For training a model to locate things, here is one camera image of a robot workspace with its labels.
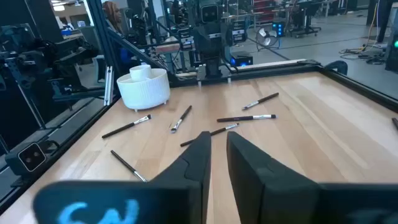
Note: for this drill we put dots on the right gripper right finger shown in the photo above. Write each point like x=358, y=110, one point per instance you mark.
x=264, y=186

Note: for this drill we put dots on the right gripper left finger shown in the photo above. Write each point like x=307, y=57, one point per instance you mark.
x=186, y=174

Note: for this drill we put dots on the black makeup brush silver ferrule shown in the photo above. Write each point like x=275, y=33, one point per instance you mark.
x=242, y=118
x=124, y=163
x=182, y=118
x=124, y=127
x=224, y=128
x=261, y=100

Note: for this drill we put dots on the background black robot arm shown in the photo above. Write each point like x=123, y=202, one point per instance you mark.
x=46, y=56

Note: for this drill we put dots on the black computer tower RGB lights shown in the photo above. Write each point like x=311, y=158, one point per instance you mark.
x=241, y=57

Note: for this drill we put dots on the round floor fan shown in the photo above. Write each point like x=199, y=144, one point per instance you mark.
x=266, y=38

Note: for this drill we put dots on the blue-lit black device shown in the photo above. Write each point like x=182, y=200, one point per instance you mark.
x=277, y=28

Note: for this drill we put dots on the white round organizer container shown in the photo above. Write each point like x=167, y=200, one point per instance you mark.
x=146, y=93

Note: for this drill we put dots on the black rolling stand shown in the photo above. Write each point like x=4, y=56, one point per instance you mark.
x=306, y=18

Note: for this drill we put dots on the person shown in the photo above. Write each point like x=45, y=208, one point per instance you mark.
x=112, y=14

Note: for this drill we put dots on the black pillar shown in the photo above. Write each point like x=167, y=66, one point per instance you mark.
x=381, y=18

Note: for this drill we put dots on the green-lit black device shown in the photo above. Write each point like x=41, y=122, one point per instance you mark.
x=393, y=46

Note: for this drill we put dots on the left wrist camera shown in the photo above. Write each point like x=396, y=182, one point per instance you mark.
x=209, y=13

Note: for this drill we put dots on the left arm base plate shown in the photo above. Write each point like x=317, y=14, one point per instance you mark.
x=214, y=78

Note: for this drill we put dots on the silver aluminium extrusion bracket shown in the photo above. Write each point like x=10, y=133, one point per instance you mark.
x=109, y=87

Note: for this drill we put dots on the black frame hook clamp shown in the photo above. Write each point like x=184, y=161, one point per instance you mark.
x=340, y=65

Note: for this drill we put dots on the black aluminium table frame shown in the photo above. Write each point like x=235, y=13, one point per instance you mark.
x=357, y=86

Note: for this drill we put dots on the black table-level camera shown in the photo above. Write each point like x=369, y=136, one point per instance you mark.
x=31, y=157

